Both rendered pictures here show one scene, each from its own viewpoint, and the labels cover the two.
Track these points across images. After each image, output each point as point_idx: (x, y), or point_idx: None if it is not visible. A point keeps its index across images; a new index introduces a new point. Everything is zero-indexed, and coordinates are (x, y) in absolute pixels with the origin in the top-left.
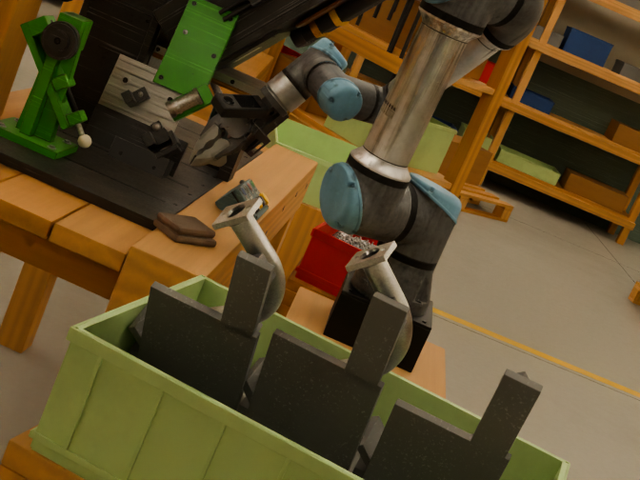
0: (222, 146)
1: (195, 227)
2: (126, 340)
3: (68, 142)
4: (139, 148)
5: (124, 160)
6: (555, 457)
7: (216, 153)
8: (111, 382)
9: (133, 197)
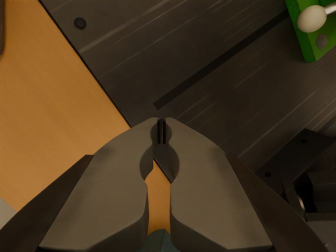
0: (90, 202)
1: None
2: None
3: (320, 39)
4: (307, 163)
5: (290, 143)
6: None
7: (90, 164)
8: None
9: (158, 30)
